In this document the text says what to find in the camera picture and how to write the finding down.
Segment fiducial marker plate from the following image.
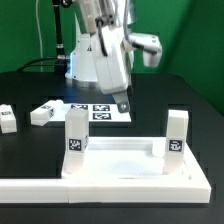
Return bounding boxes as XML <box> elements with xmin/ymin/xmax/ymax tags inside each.
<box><xmin>51</xmin><ymin>103</ymin><xmax>131</xmax><ymax>122</ymax></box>

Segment black cable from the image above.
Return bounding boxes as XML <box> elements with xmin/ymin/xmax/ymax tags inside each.
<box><xmin>14</xmin><ymin>0</ymin><xmax>72</xmax><ymax>73</ymax></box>

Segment white desk top tray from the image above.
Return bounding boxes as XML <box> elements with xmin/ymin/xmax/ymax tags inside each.
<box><xmin>61</xmin><ymin>137</ymin><xmax>190</xmax><ymax>180</ymax></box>

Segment white L-shaped corner guide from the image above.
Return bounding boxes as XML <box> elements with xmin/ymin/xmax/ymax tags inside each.
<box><xmin>0</xmin><ymin>149</ymin><xmax>211</xmax><ymax>203</ymax></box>

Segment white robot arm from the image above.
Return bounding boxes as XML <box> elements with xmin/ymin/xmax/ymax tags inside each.
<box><xmin>52</xmin><ymin>0</ymin><xmax>134</xmax><ymax>113</ymax></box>

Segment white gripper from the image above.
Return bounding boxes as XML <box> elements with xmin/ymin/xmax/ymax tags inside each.
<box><xmin>91</xmin><ymin>26</ymin><xmax>133</xmax><ymax>113</ymax></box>

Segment white cable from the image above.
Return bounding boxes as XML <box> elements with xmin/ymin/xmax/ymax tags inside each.
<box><xmin>35</xmin><ymin>0</ymin><xmax>44</xmax><ymax>73</ymax></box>

